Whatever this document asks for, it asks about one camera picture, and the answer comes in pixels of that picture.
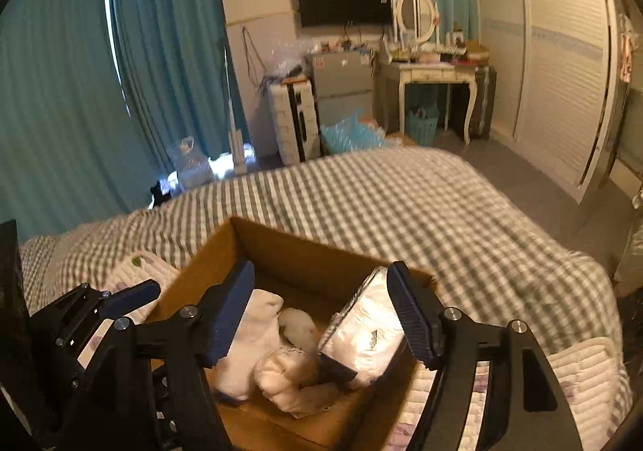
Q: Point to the white sock in box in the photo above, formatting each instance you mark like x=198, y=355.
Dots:
x=257, y=335

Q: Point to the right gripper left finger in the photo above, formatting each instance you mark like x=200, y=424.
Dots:
x=146, y=388

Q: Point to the grey mini fridge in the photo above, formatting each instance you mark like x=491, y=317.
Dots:
x=343, y=85

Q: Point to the blue curtain middle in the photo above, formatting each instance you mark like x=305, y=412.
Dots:
x=177, y=74

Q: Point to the dark striped suitcase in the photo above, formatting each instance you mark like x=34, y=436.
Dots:
x=482, y=114

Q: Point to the clear water jug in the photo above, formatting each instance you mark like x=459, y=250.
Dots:
x=191, y=164

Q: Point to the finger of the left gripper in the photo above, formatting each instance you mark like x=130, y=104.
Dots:
x=129, y=300

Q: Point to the white floral quilt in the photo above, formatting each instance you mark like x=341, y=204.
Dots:
x=587, y=371

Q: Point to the white oval vanity mirror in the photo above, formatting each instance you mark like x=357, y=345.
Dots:
x=416, y=21

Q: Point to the white dressing table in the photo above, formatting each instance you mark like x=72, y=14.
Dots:
x=392, y=79

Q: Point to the blue curtain left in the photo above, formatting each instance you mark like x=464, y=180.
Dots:
x=70, y=151

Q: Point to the black and white tissue pack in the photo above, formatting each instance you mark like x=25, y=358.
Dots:
x=362, y=339

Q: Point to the teal waste basket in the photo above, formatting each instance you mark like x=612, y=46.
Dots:
x=421, y=125

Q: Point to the grey sock bundle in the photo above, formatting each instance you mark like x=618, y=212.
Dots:
x=289, y=379

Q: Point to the brown cardboard box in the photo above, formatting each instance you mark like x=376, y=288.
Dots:
x=315, y=281

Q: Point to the blue plastic bag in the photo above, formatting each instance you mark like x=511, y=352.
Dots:
x=351, y=134

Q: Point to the grey checked bed cover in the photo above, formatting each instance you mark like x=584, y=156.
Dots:
x=424, y=206

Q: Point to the white suitcase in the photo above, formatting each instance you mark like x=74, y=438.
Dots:
x=294, y=114

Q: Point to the white louvered wardrobe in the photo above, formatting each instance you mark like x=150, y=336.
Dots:
x=556, y=63

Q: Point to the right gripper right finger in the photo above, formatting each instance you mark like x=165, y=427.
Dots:
x=525, y=408

